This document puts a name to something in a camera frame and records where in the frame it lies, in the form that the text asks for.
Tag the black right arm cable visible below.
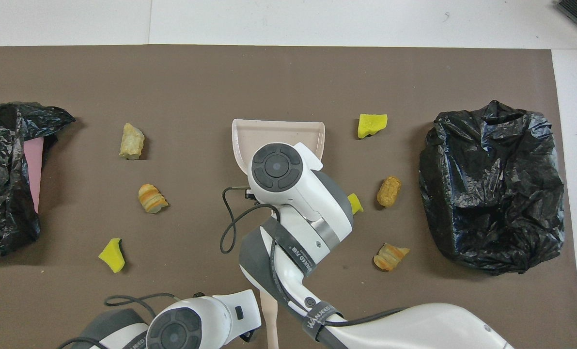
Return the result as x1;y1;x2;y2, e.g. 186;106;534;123
219;187;410;340

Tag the right black trash bag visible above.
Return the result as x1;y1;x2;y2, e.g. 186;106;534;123
418;100;566;277

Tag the black plastic trash bag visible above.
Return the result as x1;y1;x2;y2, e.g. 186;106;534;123
0;102;76;257

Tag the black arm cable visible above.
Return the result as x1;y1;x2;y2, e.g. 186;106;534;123
219;187;410;340
56;292;206;349

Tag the striped bread piece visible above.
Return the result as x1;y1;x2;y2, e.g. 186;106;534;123
373;243;410;272
138;184;170;214

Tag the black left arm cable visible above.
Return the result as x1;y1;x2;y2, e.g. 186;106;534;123
56;292;206;349

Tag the beige plastic dustpan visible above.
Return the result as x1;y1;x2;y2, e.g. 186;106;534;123
232;119;326;176

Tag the pale beige food chunk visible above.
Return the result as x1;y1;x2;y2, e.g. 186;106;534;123
119;123;145;160

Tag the brown table mat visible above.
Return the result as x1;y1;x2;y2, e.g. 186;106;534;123
0;45;577;349

